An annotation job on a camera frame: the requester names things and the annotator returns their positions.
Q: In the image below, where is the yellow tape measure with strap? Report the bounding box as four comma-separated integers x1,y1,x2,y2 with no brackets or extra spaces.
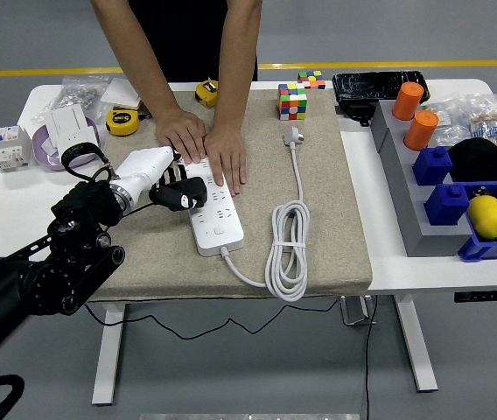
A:
105,108,140,136

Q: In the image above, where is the blue block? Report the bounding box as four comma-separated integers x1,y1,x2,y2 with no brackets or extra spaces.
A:
412,146,454,187
423,183,471,228

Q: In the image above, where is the black desk control panel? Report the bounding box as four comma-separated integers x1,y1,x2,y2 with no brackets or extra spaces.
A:
452,289,497,304

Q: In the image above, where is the purple bowl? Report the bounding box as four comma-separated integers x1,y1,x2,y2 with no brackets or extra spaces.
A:
31,116,102,172

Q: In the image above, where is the yellow lemon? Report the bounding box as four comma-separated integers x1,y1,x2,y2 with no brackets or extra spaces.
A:
466,195,497,241

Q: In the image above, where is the white power cord with plug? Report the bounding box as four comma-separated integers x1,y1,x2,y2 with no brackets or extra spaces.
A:
220,125,312,303

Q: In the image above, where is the small colourful puzzle cube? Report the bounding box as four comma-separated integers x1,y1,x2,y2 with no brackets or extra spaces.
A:
297,70,327,91

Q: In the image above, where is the black adapter cord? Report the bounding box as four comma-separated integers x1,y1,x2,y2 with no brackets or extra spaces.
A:
82,199,350,343

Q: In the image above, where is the clear bag of screws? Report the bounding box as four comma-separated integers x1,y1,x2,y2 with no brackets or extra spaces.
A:
33,74,110,123

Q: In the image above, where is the black plug adapter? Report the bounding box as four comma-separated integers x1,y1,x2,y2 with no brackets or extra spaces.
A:
164,176,209,207

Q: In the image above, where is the white table leg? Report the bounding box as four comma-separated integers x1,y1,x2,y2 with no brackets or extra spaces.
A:
91,301,127,406
395,293,439,392

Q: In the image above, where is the large colourful puzzle cube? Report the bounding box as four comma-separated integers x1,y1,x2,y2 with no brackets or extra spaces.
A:
276,82,309,122

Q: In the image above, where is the person's left hand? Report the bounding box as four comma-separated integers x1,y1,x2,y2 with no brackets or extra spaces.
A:
204,126,248,197

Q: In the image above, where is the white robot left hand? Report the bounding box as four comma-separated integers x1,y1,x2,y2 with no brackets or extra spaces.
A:
116,146,204,214

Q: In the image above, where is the clear plastic bag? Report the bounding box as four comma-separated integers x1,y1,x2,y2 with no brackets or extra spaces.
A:
423,100,473,149

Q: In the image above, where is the white wall socket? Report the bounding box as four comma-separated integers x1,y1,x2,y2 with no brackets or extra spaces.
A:
52,129,101,153

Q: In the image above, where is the white circuit breaker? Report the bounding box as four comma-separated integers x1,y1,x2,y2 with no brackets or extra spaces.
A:
0,124,33,174

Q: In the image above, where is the clear bag of resistors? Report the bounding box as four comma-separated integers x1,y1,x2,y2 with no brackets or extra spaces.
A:
465,93,497,148

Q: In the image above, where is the white switch plate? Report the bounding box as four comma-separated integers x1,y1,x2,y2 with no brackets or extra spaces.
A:
50,103,92,141

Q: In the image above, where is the person's right hand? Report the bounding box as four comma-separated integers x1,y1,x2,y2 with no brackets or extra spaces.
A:
155,108,208,165

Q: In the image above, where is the person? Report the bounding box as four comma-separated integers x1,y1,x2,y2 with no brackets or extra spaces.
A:
128,0,258,84

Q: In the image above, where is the white square switch panel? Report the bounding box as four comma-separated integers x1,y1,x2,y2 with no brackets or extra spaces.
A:
99,77,143,110

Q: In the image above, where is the grey-brown mat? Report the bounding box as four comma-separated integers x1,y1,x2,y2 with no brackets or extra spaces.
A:
82,89,373,303

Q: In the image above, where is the black hanging cable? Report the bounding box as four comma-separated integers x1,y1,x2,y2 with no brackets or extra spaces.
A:
363,297,379,420

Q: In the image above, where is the white power strip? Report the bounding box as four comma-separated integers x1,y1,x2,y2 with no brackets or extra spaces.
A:
181,157,246,258

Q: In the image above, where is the blue storage bin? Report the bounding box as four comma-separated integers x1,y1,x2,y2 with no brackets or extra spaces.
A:
457,179,497,263

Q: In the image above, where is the black plastic tray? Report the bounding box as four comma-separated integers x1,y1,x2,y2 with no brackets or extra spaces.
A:
332,71,432,109

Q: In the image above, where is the grey stepped block holder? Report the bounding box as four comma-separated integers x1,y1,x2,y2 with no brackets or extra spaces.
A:
369,99,473,258

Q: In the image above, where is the black cloth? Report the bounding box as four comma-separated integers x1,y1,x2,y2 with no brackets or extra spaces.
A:
447,137,497,183

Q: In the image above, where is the orange cylinder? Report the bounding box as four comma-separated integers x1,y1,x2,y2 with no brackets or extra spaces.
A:
403,109,440,152
391,81,426,122

